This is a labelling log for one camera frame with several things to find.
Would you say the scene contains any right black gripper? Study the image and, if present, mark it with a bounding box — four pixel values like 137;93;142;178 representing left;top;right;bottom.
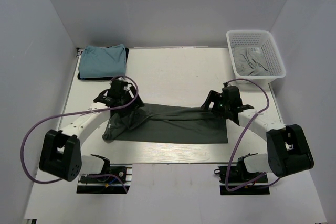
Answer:
201;90;230;119

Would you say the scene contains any dark grey t-shirt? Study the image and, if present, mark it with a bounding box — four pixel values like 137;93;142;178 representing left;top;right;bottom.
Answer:
102;104;228;144

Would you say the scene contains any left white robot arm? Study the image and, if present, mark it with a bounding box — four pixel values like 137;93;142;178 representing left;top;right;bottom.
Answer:
39;79;144;182

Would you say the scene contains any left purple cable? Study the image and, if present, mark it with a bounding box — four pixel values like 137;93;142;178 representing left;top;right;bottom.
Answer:
20;76;139;193

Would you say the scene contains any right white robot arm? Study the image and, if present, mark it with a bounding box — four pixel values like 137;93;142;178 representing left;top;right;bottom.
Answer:
202;84;314;182

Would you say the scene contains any white plastic basket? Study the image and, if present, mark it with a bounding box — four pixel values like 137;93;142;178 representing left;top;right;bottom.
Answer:
226;30;286;83

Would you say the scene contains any light grey t-shirt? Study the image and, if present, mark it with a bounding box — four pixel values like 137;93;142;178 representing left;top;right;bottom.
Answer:
232;46;269;76

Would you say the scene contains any purple cable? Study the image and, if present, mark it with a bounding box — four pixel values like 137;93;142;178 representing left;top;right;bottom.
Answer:
20;76;139;193
225;79;280;192

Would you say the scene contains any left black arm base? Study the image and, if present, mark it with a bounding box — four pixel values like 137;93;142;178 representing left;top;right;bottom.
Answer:
77;154;132;195

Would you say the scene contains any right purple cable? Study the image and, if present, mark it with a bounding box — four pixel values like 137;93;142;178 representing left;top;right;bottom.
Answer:
225;79;280;192

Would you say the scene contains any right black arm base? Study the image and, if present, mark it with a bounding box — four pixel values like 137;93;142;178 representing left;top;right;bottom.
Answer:
214;156;270;196

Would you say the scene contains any folded light blue t-shirt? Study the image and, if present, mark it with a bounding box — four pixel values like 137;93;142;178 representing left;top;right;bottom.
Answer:
78;44;127;78

